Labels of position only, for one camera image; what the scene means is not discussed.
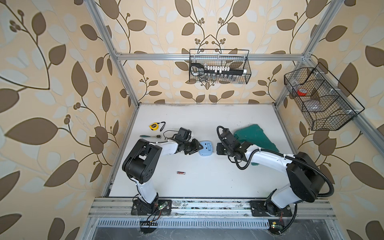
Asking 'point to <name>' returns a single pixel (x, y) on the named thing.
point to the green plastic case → (254, 134)
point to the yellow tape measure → (155, 126)
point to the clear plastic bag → (314, 105)
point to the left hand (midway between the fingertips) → (199, 146)
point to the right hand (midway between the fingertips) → (217, 147)
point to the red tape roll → (302, 91)
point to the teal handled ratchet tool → (157, 136)
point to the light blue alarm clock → (207, 149)
